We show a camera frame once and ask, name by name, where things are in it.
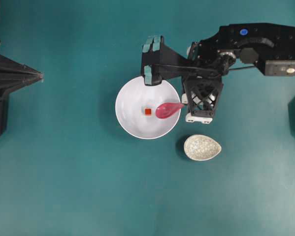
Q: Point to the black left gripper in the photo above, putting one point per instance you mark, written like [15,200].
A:
[9,84]

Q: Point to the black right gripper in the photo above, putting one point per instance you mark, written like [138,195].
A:
[202,86]

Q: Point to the pink ceramic spoon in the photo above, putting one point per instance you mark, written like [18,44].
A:
[169,110]

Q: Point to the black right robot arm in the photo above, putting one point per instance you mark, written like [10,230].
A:
[268,47]

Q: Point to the white round bowl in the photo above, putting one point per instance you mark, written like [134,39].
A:
[134,97]

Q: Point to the small red block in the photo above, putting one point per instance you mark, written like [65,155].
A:
[148,112]

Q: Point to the speckled oval spoon rest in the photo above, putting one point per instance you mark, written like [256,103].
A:
[201,148]

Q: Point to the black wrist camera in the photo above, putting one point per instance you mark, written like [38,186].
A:
[279,68]

